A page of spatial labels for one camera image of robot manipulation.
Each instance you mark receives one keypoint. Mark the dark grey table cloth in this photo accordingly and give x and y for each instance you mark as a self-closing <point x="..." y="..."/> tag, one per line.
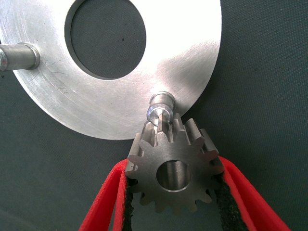
<point x="264" y="72"/>

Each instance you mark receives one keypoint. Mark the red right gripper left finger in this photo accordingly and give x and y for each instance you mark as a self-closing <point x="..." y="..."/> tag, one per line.
<point x="106" y="204"/>

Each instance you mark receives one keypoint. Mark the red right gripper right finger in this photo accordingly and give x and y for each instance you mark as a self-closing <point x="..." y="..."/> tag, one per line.
<point x="247" y="202"/>

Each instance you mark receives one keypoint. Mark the round metal carrier plate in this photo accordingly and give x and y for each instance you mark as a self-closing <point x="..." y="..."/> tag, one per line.
<point x="108" y="101"/>

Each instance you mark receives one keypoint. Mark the small steel planetary gear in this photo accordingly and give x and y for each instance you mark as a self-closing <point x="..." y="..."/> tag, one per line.
<point x="149" y="154"/>

